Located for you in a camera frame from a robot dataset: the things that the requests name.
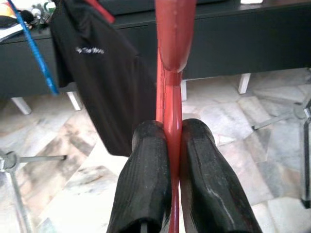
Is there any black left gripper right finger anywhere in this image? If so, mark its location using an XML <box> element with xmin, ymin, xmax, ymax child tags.
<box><xmin>179</xmin><ymin>118</ymin><xmax>264</xmax><ymax>233</ymax></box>

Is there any black foam microphone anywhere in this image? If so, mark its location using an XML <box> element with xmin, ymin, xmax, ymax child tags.
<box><xmin>19</xmin><ymin>11</ymin><xmax>35</xmax><ymax>25</ymax></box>

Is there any white booklet stack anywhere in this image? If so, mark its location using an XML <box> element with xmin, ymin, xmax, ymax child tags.
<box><xmin>0</xmin><ymin>14</ymin><xmax>25</xmax><ymax>42</ymax></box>

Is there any black TV console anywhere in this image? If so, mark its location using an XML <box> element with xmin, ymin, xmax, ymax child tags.
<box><xmin>0</xmin><ymin>0</ymin><xmax>311</xmax><ymax>115</ymax></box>

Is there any black shirt with red collar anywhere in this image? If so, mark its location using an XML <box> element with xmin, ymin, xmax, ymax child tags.
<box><xmin>50</xmin><ymin>0</ymin><xmax>157</xmax><ymax>157</ymax></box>

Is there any small grey plush toy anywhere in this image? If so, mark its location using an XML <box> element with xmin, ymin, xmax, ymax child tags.
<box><xmin>31</xmin><ymin>4</ymin><xmax>43</xmax><ymax>17</ymax></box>

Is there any red plastic hanger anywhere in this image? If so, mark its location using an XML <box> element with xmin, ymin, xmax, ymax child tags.
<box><xmin>155</xmin><ymin>0</ymin><xmax>196</xmax><ymax>233</ymax></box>

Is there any orange round plush toy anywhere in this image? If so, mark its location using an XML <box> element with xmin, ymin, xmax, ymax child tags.
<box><xmin>0</xmin><ymin>0</ymin><xmax>15</xmax><ymax>17</ymax></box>

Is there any blue plastic hanger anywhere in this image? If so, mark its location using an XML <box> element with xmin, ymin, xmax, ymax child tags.
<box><xmin>7</xmin><ymin>0</ymin><xmax>60</xmax><ymax>96</ymax></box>

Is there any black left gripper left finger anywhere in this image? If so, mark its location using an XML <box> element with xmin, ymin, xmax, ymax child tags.
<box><xmin>108</xmin><ymin>120</ymin><xmax>172</xmax><ymax>233</ymax></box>

